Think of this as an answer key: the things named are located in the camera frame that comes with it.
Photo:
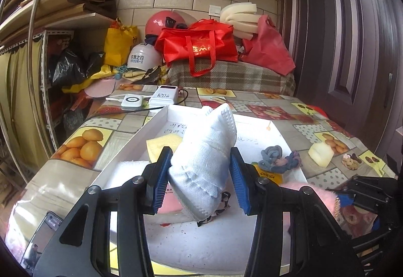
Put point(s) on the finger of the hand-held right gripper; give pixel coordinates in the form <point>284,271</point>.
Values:
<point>368,192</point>
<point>382,242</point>

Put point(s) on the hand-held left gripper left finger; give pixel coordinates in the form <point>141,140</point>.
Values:
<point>160,182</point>

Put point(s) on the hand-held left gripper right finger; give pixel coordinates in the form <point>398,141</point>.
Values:
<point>241,182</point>

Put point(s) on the yellow sponge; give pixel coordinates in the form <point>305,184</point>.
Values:
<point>163,146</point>

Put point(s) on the knitted yarn scrunchie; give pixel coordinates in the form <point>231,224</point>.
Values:
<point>277,159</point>

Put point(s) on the white knitted cloth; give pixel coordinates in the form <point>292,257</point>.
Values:
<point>204,154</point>

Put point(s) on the white foam box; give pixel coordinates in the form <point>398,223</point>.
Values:
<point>252,233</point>

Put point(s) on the pink plush toy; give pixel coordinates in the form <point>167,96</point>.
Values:
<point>308,198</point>

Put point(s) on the cream sponge piece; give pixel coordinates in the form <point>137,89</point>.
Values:
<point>320,154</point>

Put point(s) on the fruit-print tablecloth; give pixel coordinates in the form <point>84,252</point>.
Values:
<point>78,170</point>

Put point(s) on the white power bank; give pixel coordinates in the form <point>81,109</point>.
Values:
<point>163,96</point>

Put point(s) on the plaid blanket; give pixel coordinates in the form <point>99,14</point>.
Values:
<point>239,75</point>

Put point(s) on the pink visor cap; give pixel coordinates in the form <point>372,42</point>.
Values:
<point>100,88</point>

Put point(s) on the yellow cloth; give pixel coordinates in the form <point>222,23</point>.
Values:
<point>100,72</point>

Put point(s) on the white helmet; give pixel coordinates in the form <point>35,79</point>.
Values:
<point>143,56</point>

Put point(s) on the smartphone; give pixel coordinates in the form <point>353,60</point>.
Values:
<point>42,239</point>

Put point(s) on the red plastic bag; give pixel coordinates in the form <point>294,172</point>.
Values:
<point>267,47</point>

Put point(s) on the red tote bag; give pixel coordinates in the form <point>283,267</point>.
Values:
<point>198,44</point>

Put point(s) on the metal shelf rack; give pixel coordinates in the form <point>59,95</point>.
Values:
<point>45,91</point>

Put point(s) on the yellow shopping bag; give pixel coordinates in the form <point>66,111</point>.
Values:
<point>119,41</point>

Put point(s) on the black plastic bag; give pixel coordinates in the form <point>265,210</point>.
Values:
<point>69,66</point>

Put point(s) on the purple panelled door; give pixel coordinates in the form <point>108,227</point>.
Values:
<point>346,44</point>

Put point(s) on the red helmet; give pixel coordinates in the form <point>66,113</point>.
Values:
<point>160,22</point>

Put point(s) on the olive curtain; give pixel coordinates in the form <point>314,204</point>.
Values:
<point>19,107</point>

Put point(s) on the cream foam roll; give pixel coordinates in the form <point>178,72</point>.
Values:
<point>239,17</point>

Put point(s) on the bent metal tube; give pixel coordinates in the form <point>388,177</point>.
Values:
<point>33,3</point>

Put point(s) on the wall switch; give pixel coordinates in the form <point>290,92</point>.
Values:
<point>215,10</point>

